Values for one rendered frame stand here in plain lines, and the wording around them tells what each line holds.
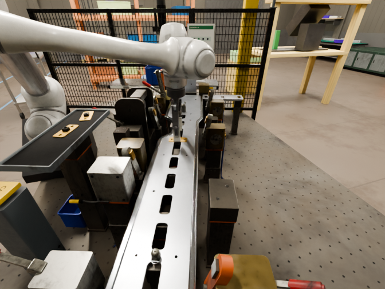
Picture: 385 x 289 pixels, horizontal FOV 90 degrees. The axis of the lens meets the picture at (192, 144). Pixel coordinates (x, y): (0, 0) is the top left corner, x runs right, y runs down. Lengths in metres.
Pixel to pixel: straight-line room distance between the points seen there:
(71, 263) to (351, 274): 0.89
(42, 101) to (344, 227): 1.50
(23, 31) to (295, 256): 1.11
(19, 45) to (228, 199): 0.68
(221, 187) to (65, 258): 0.42
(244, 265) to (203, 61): 0.48
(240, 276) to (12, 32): 0.75
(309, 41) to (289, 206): 3.62
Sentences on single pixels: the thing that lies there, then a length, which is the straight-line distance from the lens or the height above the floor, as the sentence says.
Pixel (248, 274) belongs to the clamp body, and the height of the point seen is 1.06.
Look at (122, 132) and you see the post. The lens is 0.80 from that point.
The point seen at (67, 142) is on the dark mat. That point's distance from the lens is 0.69.
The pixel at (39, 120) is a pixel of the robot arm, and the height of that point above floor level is 1.08.
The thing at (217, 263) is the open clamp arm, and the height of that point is 1.10.
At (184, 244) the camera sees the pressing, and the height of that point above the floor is 1.00.
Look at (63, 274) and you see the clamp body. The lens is 0.50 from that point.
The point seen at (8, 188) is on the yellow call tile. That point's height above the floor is 1.16.
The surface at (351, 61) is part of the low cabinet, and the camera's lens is 9.29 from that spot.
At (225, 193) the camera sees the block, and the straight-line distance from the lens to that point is 0.61.
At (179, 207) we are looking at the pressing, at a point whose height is 1.00.
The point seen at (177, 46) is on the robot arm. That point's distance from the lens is 0.58.
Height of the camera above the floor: 1.46
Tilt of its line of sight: 32 degrees down
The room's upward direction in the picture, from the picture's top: straight up
